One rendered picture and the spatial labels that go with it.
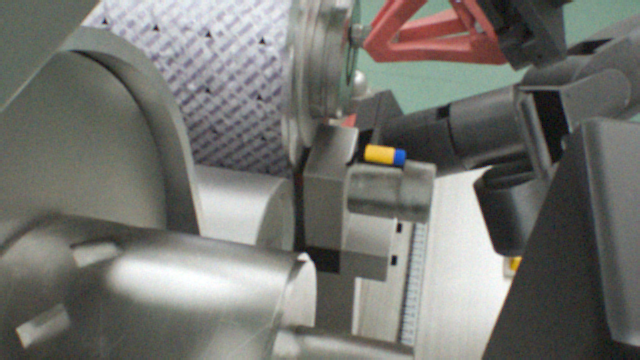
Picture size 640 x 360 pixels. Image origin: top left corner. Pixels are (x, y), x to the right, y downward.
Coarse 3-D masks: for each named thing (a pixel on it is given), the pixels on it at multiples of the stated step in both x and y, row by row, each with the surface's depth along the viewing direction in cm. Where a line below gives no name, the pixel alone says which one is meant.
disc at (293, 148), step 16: (304, 0) 31; (304, 16) 31; (288, 32) 30; (288, 48) 30; (288, 64) 30; (288, 80) 30; (288, 96) 31; (288, 112) 31; (288, 128) 32; (288, 144) 33; (288, 160) 34; (304, 160) 38
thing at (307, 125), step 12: (312, 0) 32; (312, 12) 32; (312, 24) 33; (300, 60) 32; (300, 72) 32; (300, 84) 32; (300, 96) 33; (300, 108) 33; (300, 120) 34; (312, 120) 37; (300, 132) 34; (312, 132) 38
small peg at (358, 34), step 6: (354, 24) 35; (360, 24) 35; (354, 30) 34; (360, 30) 34; (366, 30) 34; (354, 36) 34; (360, 36) 34; (366, 36) 34; (396, 36) 34; (354, 42) 35; (360, 42) 34; (396, 42) 34; (354, 48) 35
